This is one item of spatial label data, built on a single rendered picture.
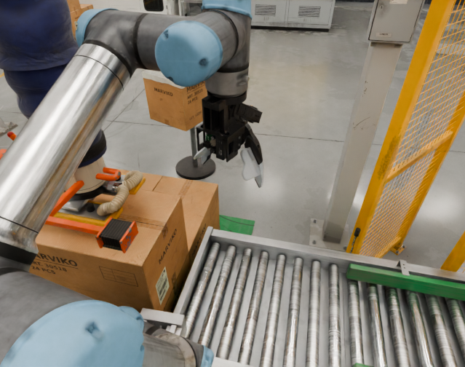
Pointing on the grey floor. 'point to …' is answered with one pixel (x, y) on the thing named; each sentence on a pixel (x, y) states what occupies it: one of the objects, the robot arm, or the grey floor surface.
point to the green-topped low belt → (191, 5)
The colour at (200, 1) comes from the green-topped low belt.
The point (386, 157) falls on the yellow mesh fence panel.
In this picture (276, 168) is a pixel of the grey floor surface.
